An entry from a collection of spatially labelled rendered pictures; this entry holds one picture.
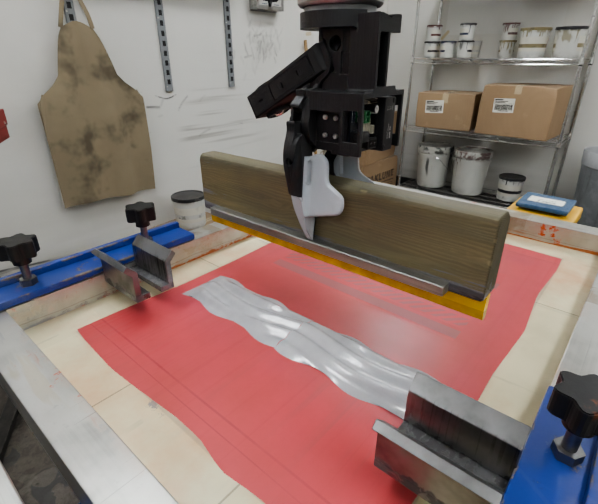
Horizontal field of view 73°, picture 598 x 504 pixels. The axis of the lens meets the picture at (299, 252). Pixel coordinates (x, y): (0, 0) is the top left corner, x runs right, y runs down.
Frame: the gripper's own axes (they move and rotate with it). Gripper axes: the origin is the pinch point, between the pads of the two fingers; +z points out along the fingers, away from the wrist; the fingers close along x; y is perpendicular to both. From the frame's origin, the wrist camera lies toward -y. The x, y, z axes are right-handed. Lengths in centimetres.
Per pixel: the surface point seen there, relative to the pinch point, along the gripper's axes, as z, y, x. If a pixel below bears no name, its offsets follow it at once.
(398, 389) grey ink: 13.1, 13.8, -4.3
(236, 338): 13.5, -4.9, -9.1
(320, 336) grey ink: 12.9, 2.9, -3.0
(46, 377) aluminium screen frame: 9.9, -10.1, -27.2
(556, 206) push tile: 12, 14, 64
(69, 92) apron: -2, -194, 52
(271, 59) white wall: -16, -201, 198
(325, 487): 13.6, 14.3, -16.8
